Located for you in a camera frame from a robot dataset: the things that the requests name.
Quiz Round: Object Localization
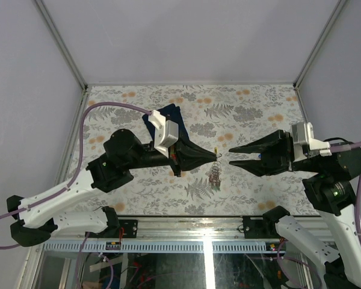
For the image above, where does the folded navy blue cloth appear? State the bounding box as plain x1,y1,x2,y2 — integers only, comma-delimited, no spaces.
142,104,190,140

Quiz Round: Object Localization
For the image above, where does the purple cable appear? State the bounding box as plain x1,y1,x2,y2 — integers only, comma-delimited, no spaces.
276,141,361,289
0,101,153,250

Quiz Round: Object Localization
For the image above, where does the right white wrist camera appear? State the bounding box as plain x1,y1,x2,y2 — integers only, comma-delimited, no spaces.
291,122,332,162

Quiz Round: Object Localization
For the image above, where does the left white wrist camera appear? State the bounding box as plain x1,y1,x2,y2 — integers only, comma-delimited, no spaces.
148,110,179,158

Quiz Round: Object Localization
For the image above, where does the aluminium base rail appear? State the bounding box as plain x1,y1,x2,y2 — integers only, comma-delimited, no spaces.
48,215,335,241

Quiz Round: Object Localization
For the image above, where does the keyring with tagged keys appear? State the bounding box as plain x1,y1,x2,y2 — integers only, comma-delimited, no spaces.
208,147,222,191

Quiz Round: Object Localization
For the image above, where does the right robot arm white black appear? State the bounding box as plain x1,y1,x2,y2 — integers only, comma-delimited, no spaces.
231,123,361,288

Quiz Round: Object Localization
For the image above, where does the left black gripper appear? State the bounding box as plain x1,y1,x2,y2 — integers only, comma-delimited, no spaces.
127,130,218,176

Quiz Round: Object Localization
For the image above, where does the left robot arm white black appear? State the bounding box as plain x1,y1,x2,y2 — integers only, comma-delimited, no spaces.
7,129,217,247

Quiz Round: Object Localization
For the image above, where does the right aluminium frame post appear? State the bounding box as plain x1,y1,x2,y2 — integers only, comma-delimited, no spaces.
293,0,350,89

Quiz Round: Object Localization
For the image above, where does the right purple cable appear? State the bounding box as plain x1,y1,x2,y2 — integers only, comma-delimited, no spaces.
276,141,361,289

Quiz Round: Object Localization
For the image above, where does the left aluminium frame post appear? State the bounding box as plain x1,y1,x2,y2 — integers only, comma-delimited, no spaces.
32,0,88,91

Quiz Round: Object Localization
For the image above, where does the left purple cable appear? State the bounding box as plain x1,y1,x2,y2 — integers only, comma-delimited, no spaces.
0,101,153,250

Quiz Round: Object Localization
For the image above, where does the slotted white cable duct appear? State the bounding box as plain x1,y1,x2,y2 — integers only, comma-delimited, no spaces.
43,240,278,253

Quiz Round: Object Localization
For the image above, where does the aluminium frame post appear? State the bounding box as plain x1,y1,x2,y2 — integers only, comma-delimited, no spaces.
293,0,350,89
32,0,88,91

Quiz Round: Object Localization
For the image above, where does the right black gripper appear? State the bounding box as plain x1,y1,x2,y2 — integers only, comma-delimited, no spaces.
228,126,324,175

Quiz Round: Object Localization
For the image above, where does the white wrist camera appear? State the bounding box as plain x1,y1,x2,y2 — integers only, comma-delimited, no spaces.
291,122,332,162
148,110,179,158

